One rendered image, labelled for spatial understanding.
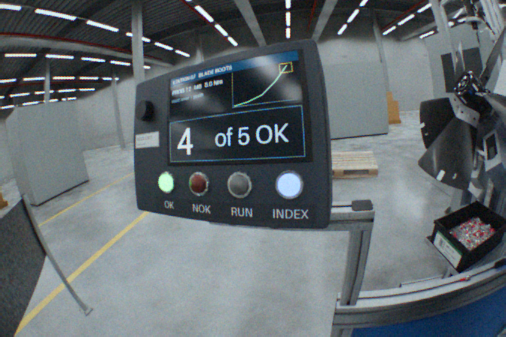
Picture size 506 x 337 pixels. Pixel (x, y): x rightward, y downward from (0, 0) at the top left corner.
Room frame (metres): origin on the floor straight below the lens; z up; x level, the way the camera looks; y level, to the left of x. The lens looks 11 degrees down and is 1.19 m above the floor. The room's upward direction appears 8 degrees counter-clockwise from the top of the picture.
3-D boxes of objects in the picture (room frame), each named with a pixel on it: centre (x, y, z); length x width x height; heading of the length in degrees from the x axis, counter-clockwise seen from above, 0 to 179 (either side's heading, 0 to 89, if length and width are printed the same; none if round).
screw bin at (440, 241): (0.24, -0.52, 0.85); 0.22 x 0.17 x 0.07; 84
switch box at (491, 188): (0.45, -1.15, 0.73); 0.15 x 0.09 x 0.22; 68
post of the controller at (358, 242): (0.23, -0.13, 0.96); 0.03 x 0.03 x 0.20; 68
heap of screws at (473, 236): (0.25, -0.52, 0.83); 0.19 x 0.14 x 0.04; 84
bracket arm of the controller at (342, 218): (0.27, -0.03, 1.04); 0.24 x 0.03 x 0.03; 68
